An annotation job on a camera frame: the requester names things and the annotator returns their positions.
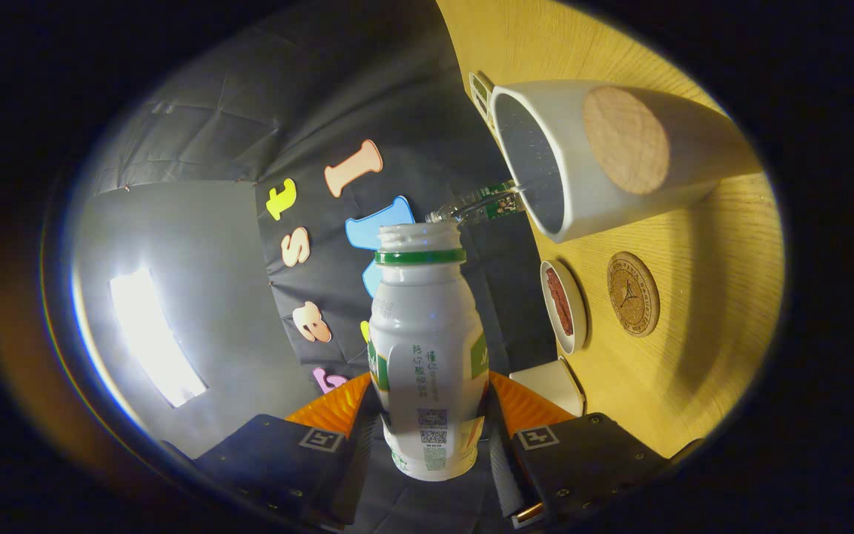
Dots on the ceiling light panel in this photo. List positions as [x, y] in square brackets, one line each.
[156, 341]

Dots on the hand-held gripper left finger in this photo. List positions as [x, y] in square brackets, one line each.
[356, 460]

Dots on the white round plate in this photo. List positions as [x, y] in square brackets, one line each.
[578, 311]

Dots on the white toaster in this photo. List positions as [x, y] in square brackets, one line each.
[549, 386]

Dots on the round cork coaster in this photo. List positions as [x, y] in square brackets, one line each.
[633, 294]

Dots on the clear plastic water bottle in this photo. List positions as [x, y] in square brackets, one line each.
[482, 204]

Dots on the white divided dish of beans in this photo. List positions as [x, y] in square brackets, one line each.
[480, 93]

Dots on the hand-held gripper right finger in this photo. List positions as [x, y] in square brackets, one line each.
[502, 467]

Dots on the black backdrop cloth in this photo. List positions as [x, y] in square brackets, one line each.
[323, 89]

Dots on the wooden table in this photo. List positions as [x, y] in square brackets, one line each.
[709, 334]

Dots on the white cup with cork disc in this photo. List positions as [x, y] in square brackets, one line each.
[694, 148]

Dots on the white juice bottle green collar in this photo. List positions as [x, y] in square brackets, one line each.
[427, 334]

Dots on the red sausages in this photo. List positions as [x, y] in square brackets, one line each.
[559, 300]

